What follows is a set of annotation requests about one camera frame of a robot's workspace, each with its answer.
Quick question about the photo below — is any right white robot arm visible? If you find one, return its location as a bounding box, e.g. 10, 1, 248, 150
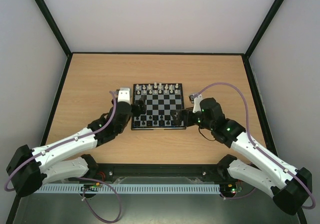
170, 96, 312, 215

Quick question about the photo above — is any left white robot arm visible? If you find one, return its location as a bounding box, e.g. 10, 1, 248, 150
4, 94, 146, 197

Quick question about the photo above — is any black and silver chessboard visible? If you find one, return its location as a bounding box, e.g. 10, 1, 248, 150
131, 83, 186, 131

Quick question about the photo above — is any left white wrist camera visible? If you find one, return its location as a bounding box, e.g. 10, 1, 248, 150
117, 87, 131, 105

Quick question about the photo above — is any black aluminium frame rail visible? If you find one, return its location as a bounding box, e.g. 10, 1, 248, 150
85, 164, 238, 184

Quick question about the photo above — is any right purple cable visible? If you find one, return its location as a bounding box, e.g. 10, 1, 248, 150
190, 82, 316, 209

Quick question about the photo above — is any light blue cable duct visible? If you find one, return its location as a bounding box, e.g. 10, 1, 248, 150
36, 184, 221, 195

